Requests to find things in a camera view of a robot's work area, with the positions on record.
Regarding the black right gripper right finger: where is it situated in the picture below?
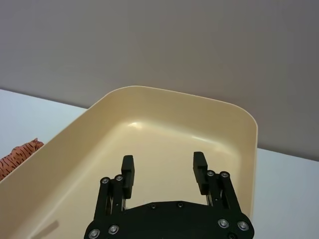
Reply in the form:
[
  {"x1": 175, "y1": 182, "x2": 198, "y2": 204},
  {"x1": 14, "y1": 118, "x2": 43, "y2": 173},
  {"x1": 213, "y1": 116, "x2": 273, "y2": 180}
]
[{"x1": 193, "y1": 151, "x2": 243, "y2": 212}]

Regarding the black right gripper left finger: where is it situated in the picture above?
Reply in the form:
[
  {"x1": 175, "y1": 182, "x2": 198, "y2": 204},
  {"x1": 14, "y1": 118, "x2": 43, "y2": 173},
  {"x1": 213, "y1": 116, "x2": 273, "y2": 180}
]
[{"x1": 93, "y1": 155, "x2": 136, "y2": 222}]

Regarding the cream plastic tray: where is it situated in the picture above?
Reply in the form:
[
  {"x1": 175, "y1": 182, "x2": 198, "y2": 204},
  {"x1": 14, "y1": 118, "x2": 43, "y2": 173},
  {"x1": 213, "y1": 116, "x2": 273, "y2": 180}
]
[{"x1": 0, "y1": 85, "x2": 258, "y2": 239}]

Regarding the orange striped tiger toy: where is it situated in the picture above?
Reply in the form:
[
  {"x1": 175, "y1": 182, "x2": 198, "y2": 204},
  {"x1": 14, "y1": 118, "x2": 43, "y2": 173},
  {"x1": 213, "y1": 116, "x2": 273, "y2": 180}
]
[{"x1": 0, "y1": 138, "x2": 45, "y2": 182}]

